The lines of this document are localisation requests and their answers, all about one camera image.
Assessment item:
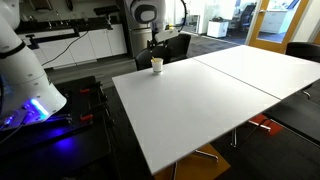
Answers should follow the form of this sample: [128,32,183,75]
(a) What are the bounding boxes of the white office drawer unit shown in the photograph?
[259,9,288,34]

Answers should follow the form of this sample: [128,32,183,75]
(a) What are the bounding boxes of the white paper cup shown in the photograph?
[150,57,165,75]

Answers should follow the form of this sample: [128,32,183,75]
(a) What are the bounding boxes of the red handled black clamp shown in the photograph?
[79,83,103,96]
[79,105,108,123]

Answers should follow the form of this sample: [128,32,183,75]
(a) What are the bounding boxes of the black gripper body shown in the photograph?
[146,38,160,51]

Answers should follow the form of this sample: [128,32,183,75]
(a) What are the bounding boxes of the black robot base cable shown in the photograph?
[0,113,33,145]

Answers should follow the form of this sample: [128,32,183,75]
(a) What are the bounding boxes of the black hanging power cable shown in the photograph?
[41,30,90,67]

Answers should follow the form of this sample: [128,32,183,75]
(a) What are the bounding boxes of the white low cabinet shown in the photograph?
[206,19,230,39]

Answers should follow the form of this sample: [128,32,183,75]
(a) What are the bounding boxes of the black robot stand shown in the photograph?
[0,75,116,180]

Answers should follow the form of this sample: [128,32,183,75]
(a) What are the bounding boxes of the black kitchen countertop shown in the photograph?
[16,16,114,34]

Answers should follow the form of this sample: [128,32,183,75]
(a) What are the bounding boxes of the dark office swivel chair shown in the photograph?
[238,3,257,33]

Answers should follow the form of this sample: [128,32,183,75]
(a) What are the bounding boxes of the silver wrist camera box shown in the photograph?
[153,28,180,44]

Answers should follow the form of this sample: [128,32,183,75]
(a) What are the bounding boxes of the stainless steel refrigerator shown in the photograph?
[123,0,165,58]

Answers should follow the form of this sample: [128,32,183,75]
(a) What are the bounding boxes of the black metal bracket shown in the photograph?
[24,27,81,50]

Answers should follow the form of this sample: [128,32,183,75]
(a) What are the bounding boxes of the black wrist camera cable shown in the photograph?
[168,0,188,33]

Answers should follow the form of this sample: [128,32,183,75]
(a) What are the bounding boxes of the orange wooden glass door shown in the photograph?
[248,0,311,54]

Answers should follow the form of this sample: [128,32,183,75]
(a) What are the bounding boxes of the white kitchen cabinets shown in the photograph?
[19,24,128,70]

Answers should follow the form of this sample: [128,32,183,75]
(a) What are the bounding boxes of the metal table leg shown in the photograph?
[170,149,220,180]
[230,128,238,148]
[248,119,272,133]

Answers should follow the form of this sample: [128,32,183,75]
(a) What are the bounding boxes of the black chair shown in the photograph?
[163,33,193,64]
[285,42,320,64]
[134,45,170,72]

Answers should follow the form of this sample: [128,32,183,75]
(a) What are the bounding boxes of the dark table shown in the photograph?
[262,79,320,146]

